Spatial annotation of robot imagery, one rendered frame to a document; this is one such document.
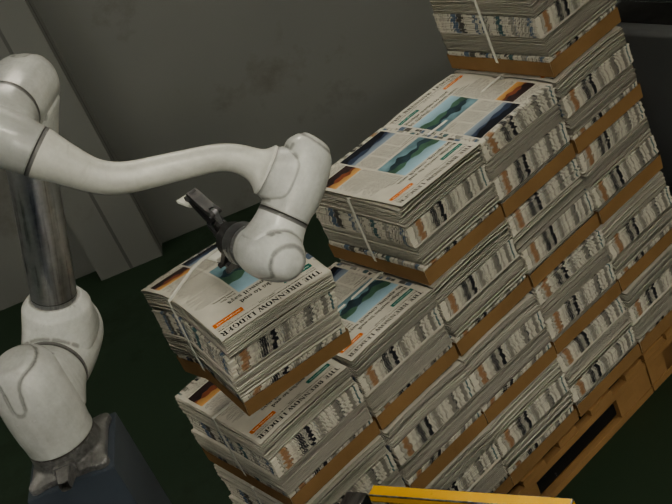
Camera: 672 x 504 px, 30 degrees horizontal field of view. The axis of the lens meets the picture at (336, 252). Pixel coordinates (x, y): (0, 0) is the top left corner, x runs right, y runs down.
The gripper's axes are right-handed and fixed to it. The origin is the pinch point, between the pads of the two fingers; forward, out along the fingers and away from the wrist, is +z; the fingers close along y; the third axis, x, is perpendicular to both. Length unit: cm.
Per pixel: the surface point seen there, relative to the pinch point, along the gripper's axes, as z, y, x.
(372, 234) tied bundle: 14, 33, 43
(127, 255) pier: 275, 100, 48
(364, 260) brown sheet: 23, 42, 42
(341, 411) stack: -4, 57, 9
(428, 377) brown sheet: 0, 67, 34
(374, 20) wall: 218, 50, 178
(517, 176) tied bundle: 3, 37, 81
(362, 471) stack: -2, 75, 7
